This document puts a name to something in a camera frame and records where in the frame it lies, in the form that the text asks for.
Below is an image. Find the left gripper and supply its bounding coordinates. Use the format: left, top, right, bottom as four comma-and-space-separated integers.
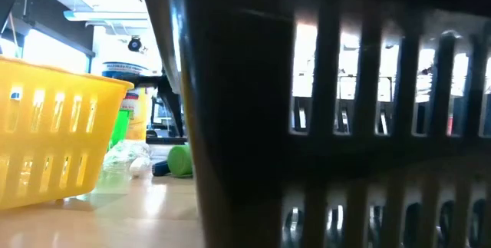
121, 74, 186, 139

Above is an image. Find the black computer monitor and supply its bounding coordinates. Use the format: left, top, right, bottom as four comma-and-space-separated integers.
150, 94, 184, 128

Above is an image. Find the Lysol wipes canister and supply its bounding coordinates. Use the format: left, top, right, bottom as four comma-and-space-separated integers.
100, 60, 151, 142

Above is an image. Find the green plastic basket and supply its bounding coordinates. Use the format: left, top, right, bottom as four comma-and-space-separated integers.
109, 108, 131, 150

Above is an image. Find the clear wrapped patterned white packet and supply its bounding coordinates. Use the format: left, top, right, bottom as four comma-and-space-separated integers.
102, 139, 153, 179

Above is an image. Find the black plastic slotted basket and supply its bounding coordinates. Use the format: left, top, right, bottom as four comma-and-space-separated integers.
136, 0, 491, 248

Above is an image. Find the white tube light fixture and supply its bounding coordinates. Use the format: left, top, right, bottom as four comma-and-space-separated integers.
63, 9, 150, 22

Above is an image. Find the yellow plastic slotted basket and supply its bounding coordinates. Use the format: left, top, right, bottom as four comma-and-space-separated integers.
0, 55, 135, 210

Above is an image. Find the black table edge rail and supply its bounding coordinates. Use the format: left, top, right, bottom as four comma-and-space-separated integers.
145, 135, 189, 144

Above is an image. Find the black round camera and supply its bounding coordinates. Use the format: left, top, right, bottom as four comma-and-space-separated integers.
127, 36, 143, 53

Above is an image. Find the dark wall beam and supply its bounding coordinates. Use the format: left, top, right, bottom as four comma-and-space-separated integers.
7, 0, 96, 58

